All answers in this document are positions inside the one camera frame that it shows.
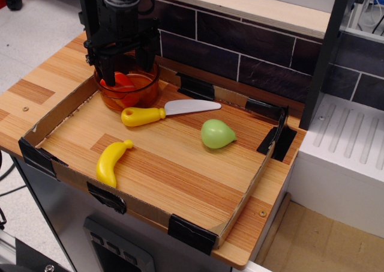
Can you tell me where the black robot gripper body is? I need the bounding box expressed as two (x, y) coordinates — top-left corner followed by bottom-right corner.
(83, 0), (160, 66)

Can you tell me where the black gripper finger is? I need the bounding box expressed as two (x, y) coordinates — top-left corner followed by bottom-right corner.
(94, 55), (115, 86)
(135, 44), (157, 72)

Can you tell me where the orange salmon sushi toy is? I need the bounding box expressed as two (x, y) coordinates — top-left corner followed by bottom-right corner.
(100, 71), (136, 92)

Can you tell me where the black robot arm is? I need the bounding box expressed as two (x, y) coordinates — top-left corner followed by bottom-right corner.
(80, 0), (160, 86)

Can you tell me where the orange transparent plastic pot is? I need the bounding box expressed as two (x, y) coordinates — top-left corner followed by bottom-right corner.
(94, 53), (160, 112)

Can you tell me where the cardboard fence with black tape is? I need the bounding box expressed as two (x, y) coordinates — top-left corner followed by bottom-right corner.
(20, 52), (305, 266)

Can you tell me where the yellow toy banana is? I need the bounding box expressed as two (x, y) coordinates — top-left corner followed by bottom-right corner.
(95, 139), (133, 188)

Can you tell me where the green toy pear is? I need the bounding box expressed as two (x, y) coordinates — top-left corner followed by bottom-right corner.
(200, 119), (237, 149)

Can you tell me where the grey toy oven panel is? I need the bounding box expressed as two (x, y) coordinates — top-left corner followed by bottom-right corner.
(83, 217), (156, 271)

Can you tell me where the white toy sink drainboard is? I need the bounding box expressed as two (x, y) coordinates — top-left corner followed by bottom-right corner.
(288, 95), (383, 237)

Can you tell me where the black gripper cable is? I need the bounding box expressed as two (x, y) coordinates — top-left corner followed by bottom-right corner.
(137, 0), (156, 16)

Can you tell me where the yellow handled toy knife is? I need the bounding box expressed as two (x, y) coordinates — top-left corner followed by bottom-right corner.
(121, 99), (221, 127)

